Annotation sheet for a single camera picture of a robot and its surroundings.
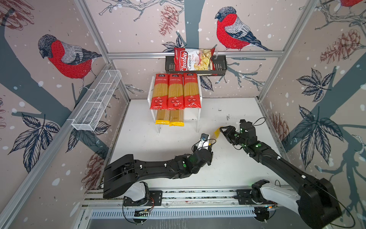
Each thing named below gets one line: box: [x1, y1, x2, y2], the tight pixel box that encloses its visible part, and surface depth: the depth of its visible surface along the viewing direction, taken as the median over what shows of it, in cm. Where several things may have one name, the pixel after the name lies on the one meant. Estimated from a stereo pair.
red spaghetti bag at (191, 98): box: [183, 72, 202, 109], surface depth 78 cm
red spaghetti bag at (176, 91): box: [167, 73, 184, 111], surface depth 77 cm
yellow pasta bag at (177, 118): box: [168, 108, 185, 127], surface depth 87 cm
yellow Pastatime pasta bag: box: [154, 109, 171, 125], surface depth 89 cm
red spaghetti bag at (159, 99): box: [149, 73, 170, 111], surface depth 77 cm
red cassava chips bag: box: [173, 47, 218, 76], surface depth 89 cm
